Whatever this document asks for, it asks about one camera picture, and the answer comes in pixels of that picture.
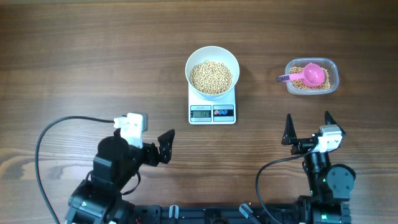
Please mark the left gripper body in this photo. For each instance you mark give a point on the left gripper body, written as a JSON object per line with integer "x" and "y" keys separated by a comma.
{"x": 148, "y": 155}

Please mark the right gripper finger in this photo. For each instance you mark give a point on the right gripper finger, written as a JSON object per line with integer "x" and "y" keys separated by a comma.
{"x": 289, "y": 137}
{"x": 330, "y": 121}

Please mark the white digital kitchen scale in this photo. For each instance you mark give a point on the white digital kitchen scale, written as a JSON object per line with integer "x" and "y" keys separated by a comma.
{"x": 220, "y": 110}

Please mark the white bowl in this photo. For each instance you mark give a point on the white bowl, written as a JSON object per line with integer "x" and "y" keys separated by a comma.
{"x": 214, "y": 54}

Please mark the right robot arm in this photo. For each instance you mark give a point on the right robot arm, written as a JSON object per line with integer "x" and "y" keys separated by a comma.
{"x": 330, "y": 185}

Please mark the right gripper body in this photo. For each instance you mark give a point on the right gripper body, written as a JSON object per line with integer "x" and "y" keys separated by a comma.
{"x": 302, "y": 145}

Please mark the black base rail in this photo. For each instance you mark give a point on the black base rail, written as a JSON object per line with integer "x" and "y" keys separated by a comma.
{"x": 283, "y": 213}

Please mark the clear plastic container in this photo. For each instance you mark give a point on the clear plastic container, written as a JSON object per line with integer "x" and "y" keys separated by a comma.
{"x": 334, "y": 74}

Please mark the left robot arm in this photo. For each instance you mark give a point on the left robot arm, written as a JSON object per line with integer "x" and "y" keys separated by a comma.
{"x": 98, "y": 198}

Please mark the pink plastic measuring scoop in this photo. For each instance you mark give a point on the pink plastic measuring scoop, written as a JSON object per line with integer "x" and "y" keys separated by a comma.
{"x": 312, "y": 75}

